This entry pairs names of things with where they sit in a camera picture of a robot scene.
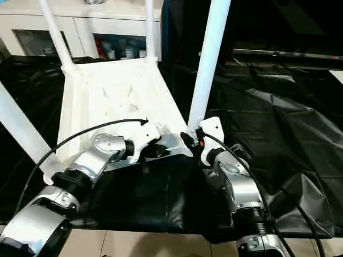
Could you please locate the white plastic table top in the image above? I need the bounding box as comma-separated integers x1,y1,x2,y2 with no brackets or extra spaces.
40,56,195,186

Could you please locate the white plastic table leg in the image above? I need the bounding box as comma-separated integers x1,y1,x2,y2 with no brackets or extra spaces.
38,0,77,77
186,0,233,138
144,0,160,65
0,82,55,186

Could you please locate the black mat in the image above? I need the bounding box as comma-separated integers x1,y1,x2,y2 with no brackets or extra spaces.
0,54,343,239

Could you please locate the black metal bar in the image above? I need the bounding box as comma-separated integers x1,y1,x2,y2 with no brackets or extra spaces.
233,47,343,62

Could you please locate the white cabinet with glass doors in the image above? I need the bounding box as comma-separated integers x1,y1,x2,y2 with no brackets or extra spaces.
0,0,162,61

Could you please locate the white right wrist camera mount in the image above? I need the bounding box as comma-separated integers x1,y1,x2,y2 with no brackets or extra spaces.
195,116,225,166

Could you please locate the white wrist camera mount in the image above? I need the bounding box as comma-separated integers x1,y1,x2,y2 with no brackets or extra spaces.
128,120,162,162
195,116,225,166

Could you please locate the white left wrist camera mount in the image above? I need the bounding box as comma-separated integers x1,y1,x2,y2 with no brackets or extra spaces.
128,120,162,162

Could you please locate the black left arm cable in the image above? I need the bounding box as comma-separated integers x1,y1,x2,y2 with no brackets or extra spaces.
13,117,150,216

